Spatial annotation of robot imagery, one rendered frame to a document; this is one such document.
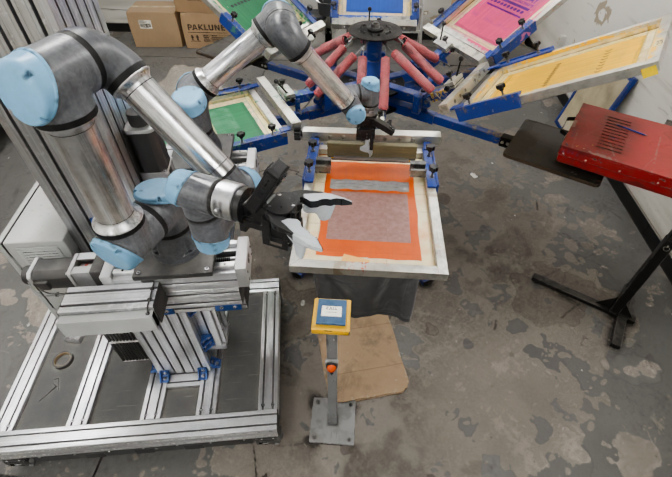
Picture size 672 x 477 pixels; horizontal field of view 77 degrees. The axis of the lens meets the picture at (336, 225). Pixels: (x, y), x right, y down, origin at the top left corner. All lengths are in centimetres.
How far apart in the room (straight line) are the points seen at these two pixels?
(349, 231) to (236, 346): 94
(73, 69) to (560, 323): 267
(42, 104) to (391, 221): 130
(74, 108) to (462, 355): 221
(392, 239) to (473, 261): 137
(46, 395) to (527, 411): 235
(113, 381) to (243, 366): 62
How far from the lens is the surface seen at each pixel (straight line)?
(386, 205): 187
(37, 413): 254
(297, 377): 244
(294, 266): 158
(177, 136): 97
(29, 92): 90
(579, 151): 220
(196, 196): 84
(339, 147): 197
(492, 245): 317
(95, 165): 100
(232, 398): 222
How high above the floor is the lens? 220
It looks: 45 degrees down
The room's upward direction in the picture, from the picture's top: straight up
